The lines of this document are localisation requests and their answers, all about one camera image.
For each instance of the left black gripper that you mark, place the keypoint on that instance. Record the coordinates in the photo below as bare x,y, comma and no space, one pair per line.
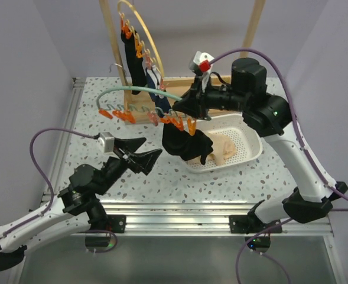
143,161

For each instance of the yellow clip hanger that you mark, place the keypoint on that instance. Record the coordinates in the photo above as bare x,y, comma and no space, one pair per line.
144,43

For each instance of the black sock on yellow hanger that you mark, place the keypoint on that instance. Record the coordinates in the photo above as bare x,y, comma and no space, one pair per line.
134,63

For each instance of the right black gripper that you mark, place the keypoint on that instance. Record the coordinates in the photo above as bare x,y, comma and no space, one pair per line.
195,102

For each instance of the beige underwear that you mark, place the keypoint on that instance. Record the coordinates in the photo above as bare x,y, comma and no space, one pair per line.
215,147

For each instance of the navy blue underwear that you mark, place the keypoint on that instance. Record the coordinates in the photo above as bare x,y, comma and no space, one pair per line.
161,102

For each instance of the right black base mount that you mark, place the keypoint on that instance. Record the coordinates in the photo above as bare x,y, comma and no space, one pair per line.
244,224

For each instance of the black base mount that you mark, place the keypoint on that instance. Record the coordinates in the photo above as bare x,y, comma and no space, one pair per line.
101,237
244,224

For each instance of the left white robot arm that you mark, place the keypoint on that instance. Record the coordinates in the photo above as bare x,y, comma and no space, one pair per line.
76,208

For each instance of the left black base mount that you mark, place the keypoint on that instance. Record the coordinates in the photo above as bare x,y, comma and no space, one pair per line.
101,237

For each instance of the aluminium rail frame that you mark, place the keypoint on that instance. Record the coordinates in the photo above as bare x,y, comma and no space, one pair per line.
179,230

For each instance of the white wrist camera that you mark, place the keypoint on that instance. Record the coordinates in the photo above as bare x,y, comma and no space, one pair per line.
106,142
201,67

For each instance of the black underwear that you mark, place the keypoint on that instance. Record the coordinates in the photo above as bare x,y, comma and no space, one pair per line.
182,144

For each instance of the white perforated plastic basket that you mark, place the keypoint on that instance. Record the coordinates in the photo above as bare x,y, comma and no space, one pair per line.
246,141

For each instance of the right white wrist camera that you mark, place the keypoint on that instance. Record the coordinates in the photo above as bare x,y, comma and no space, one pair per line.
201,67

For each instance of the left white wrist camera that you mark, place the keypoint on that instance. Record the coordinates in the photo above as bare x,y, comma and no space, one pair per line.
106,142

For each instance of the green clip hanger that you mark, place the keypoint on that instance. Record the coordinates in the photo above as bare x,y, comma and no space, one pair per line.
141,106

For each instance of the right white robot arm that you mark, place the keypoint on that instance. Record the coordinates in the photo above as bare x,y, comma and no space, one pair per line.
270,116

